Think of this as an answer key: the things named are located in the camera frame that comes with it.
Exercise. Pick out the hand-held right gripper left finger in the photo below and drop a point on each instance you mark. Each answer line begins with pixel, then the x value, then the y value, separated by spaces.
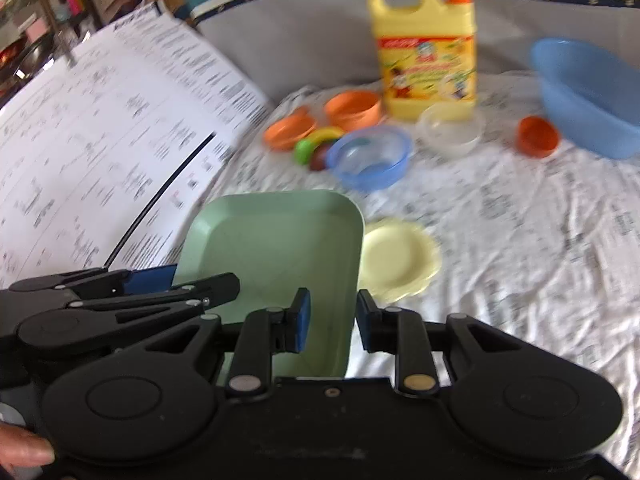
pixel 301 321

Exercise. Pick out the orange plastic cup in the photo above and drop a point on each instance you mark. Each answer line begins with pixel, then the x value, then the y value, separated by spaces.
pixel 352 110

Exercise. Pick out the small orange bowl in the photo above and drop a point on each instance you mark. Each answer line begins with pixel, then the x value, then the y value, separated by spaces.
pixel 537 136

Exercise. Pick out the person's left hand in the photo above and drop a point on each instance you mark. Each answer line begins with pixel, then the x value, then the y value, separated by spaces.
pixel 22 450

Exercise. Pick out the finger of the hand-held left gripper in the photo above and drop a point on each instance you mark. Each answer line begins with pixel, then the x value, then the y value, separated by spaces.
pixel 150 280
pixel 150 305

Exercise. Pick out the clear plastic bowl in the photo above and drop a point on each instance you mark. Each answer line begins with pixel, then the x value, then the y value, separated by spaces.
pixel 450 132

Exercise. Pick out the blue translucent bowl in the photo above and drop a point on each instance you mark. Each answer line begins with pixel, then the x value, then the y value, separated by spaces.
pixel 370 157

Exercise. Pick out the grey and teal bedsheet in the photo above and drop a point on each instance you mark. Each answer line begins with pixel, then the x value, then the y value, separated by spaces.
pixel 310 45

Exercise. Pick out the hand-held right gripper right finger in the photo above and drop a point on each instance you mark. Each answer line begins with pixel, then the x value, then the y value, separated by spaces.
pixel 366 321

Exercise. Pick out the yellow toy banana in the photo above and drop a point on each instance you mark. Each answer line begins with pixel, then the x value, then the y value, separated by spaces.
pixel 325 135

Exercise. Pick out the white printed blanket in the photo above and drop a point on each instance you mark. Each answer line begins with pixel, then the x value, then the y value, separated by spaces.
pixel 500 240

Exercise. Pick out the pale yellow round plate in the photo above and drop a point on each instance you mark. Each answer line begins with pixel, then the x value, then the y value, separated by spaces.
pixel 395 257

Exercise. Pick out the round green toy fruit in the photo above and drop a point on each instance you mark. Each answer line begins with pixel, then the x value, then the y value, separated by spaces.
pixel 303 152

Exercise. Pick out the yellow detergent pump bottle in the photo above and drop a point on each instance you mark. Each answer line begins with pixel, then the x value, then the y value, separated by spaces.
pixel 425 60

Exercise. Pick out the large blue basin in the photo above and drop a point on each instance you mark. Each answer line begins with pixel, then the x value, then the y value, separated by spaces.
pixel 585 95

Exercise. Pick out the cluttered storage shelf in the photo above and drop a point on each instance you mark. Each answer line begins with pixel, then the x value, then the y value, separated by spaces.
pixel 65 0

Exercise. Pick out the white printed instruction sheet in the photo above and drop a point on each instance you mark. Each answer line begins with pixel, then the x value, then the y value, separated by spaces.
pixel 100 150

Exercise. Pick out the small orange plate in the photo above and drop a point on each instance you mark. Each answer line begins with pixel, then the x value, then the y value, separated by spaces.
pixel 290 131

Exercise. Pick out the green rectangular plate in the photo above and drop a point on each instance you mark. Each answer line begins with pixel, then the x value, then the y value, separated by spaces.
pixel 280 240

